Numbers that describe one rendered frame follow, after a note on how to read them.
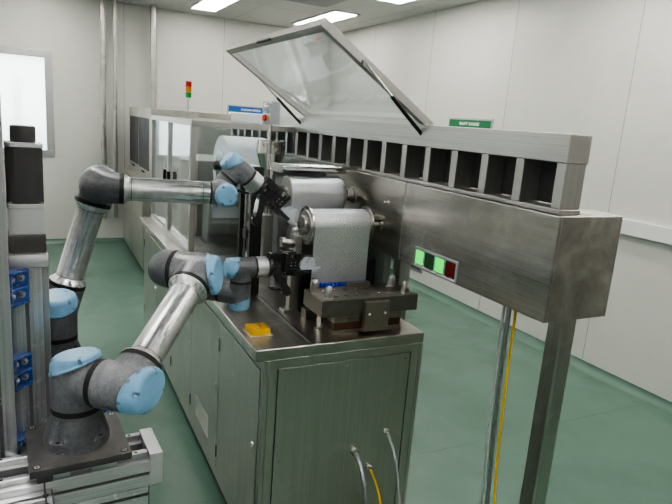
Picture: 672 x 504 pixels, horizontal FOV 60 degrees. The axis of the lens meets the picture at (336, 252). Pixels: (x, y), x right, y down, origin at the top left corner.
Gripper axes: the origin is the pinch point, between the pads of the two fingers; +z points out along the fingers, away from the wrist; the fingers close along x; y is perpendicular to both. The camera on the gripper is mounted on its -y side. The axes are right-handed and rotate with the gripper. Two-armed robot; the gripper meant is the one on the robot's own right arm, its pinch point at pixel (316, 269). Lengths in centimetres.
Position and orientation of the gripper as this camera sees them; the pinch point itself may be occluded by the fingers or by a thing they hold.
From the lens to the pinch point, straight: 220.7
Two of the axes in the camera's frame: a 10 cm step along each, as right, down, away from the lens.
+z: 8.9, -0.3, 4.5
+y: 0.7, -9.7, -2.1
